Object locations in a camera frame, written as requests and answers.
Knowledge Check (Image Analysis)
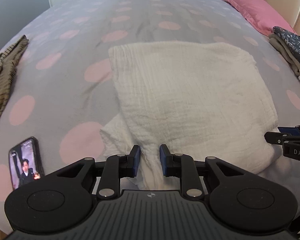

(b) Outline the white muslin garment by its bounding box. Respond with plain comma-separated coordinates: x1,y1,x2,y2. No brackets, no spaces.
100,41,278,190

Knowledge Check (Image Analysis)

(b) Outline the beige folded garment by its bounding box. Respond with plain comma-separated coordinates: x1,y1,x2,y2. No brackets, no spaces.
268,34,300,76

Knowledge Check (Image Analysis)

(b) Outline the dark floral folded garment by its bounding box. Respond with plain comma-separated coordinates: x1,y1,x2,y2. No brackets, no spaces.
273,26,300,61

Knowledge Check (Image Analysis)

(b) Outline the grey pink-dotted bed sheet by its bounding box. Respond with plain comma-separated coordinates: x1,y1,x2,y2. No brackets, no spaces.
0,0,300,233

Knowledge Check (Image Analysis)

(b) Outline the smartphone with lit screen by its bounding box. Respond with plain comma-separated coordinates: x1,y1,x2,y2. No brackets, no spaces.
8,137,45,190

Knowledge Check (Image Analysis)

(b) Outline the pink pillow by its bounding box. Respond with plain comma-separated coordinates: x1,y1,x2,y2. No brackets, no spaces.
224,0,296,36

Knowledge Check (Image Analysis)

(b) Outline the brown striped shirt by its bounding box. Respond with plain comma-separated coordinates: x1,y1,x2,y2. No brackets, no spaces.
0,35,29,117

